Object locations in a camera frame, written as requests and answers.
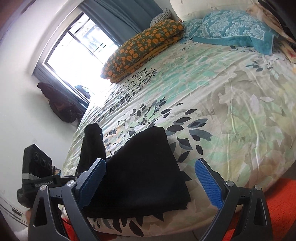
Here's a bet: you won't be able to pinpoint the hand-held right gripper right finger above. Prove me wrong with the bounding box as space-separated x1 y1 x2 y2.
195 158 273 241

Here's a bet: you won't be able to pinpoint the white pillow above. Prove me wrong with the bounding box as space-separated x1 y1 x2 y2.
169 0 257 22

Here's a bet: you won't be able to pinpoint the small teal patterned pillow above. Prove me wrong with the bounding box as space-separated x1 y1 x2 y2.
180 19 205 45

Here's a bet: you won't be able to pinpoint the grey patterned cloth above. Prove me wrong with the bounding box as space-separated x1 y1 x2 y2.
150 8 172 27

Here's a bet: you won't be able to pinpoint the folded orange floral blanket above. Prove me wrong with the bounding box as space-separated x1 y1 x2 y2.
100 19 185 83

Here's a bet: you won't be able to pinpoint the orange rug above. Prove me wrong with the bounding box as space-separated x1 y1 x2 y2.
61 178 296 241

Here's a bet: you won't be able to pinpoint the large teal patterned pillow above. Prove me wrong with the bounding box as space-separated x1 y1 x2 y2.
193 9 281 56

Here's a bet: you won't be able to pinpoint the cream floral cloth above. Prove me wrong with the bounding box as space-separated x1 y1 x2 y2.
246 0 296 62

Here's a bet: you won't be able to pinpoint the dark hanging bag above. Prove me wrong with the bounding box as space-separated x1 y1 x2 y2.
37 82 89 123

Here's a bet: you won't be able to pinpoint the leaf print bed sheet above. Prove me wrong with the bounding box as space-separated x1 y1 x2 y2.
61 39 296 232

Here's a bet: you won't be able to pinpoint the black pants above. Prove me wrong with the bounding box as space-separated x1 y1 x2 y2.
77 123 191 219

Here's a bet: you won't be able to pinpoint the window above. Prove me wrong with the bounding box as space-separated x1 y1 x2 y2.
32 11 123 109

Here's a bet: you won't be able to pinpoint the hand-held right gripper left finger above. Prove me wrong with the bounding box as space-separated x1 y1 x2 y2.
28 158 107 241

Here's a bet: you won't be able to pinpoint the teal curtain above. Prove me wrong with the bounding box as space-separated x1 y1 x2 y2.
83 0 163 47

